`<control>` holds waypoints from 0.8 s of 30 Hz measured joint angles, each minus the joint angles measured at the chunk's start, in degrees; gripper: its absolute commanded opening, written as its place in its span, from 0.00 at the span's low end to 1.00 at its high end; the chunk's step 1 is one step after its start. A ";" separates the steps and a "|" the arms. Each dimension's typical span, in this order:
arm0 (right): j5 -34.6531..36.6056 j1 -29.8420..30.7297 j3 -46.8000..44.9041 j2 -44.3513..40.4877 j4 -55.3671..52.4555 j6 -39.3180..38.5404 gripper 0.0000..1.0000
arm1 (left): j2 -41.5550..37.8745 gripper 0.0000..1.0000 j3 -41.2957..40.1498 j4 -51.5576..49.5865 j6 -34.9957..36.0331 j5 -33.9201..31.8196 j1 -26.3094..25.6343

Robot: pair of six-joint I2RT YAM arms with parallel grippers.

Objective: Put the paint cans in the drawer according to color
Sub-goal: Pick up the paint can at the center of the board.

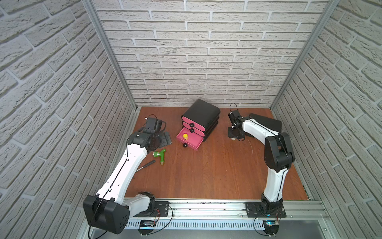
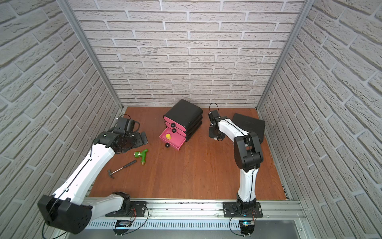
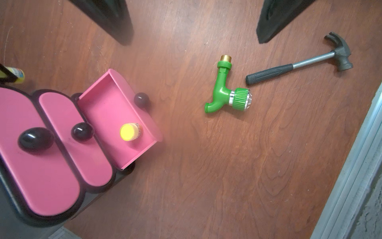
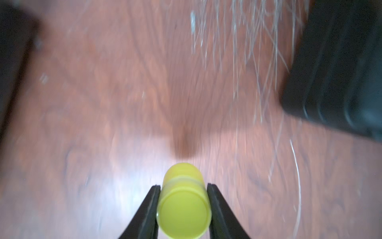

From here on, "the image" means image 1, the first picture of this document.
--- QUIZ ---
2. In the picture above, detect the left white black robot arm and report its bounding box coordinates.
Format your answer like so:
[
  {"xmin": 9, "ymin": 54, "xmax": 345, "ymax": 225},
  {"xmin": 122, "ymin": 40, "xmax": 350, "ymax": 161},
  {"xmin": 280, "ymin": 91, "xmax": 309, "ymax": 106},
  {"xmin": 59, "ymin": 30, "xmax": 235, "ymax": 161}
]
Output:
[{"xmin": 83, "ymin": 132, "xmax": 172, "ymax": 234}]

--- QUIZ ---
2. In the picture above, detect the controller box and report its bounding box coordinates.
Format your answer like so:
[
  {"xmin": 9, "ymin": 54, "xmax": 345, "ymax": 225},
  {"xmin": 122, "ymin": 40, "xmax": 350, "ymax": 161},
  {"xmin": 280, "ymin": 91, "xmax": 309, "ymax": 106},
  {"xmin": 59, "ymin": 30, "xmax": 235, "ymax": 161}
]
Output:
[
  {"xmin": 263, "ymin": 220, "xmax": 279, "ymax": 237},
  {"xmin": 138, "ymin": 220, "xmax": 157, "ymax": 236}
]

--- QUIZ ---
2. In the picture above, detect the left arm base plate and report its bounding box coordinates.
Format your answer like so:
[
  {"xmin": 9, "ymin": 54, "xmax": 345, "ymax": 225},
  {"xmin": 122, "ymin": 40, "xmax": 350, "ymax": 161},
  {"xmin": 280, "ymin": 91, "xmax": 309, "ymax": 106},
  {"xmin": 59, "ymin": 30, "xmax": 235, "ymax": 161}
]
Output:
[{"xmin": 141, "ymin": 201, "xmax": 170, "ymax": 218}]

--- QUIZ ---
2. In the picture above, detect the green toy drill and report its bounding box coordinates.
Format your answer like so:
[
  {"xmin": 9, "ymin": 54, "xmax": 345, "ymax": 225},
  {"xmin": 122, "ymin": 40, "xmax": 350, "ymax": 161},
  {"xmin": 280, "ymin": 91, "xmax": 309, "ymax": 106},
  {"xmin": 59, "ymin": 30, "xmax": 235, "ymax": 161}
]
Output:
[{"xmin": 153, "ymin": 149, "xmax": 166, "ymax": 165}]

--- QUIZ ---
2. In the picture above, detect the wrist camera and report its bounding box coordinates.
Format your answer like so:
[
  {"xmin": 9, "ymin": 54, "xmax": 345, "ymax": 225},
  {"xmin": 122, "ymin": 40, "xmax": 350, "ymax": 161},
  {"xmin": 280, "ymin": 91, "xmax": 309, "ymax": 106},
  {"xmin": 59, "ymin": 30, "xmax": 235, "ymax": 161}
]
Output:
[
  {"xmin": 144, "ymin": 117, "xmax": 167, "ymax": 134},
  {"xmin": 228, "ymin": 110, "xmax": 242, "ymax": 128}
]

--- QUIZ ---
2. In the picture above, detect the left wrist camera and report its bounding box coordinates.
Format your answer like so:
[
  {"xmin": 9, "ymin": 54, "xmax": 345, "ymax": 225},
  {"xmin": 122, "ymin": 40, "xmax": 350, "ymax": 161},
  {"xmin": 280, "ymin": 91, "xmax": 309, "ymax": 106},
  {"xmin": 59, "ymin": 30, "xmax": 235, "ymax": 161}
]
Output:
[{"xmin": 144, "ymin": 117, "xmax": 167, "ymax": 134}]

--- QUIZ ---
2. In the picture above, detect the black pink drawer cabinet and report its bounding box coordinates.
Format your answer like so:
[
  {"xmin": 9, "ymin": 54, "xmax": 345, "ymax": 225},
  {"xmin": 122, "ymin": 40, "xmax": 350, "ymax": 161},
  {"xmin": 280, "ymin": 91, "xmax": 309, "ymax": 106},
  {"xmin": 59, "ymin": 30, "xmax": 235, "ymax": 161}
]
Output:
[{"xmin": 176, "ymin": 99, "xmax": 220, "ymax": 150}]

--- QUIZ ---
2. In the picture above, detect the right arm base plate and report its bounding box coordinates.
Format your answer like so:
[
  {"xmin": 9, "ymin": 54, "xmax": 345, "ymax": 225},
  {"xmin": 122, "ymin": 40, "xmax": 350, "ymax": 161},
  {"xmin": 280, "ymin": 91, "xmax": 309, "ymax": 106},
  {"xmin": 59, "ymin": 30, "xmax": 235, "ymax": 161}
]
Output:
[{"xmin": 245, "ymin": 201, "xmax": 287, "ymax": 218}]

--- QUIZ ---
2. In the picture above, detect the aluminium front rail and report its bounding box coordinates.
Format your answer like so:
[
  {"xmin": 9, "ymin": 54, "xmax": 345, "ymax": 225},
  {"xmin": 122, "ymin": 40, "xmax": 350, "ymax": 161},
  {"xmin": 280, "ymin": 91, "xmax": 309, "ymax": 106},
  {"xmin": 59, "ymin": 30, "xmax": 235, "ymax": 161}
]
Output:
[{"xmin": 125, "ymin": 198, "xmax": 332, "ymax": 222}]

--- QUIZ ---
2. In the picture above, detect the left controller box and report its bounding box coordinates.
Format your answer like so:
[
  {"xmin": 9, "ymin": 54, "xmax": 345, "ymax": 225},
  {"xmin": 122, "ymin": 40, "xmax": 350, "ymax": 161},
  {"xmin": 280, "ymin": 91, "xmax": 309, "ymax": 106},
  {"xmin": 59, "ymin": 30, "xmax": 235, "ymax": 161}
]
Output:
[{"xmin": 138, "ymin": 220, "xmax": 157, "ymax": 236}]

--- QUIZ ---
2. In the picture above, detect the black plastic tool case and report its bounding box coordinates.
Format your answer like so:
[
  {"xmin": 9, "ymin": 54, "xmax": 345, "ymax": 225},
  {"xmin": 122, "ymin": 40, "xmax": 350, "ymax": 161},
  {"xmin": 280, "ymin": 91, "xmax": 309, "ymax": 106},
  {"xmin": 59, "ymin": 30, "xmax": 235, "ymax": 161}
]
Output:
[{"xmin": 249, "ymin": 114, "xmax": 282, "ymax": 132}]

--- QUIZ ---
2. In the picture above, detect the right controller box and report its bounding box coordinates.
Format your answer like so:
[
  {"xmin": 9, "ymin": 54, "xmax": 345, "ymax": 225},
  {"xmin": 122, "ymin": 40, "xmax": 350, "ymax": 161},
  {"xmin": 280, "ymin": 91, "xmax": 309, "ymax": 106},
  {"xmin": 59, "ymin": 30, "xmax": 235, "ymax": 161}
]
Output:
[{"xmin": 263, "ymin": 220, "xmax": 279, "ymax": 237}]

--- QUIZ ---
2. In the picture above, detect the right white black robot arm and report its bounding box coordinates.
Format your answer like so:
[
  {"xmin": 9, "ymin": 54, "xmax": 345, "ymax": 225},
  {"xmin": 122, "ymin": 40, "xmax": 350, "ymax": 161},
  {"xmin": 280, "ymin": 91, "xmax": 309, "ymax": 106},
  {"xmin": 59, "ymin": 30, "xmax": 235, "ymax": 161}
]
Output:
[{"xmin": 228, "ymin": 110, "xmax": 295, "ymax": 214}]

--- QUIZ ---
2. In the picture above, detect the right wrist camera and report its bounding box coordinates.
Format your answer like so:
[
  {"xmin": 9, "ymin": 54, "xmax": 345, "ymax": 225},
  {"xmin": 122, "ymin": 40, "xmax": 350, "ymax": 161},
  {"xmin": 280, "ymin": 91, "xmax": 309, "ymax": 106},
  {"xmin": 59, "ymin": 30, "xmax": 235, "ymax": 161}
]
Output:
[{"xmin": 228, "ymin": 110, "xmax": 242, "ymax": 128}]

